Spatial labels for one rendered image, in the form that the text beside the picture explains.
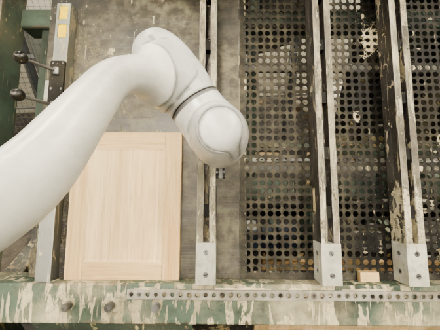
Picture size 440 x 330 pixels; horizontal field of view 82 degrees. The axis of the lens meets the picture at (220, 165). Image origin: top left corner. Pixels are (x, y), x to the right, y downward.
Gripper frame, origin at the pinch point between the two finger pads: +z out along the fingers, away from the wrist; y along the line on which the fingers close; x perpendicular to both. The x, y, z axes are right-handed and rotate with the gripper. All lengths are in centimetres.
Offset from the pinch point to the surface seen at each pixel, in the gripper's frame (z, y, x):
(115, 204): 6.8, -14.0, 35.2
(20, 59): -7, 30, 60
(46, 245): 4, -27, 56
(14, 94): -8, 18, 60
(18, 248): 134, -56, 167
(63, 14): 4, 53, 56
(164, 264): 6.5, -32.9, 18.1
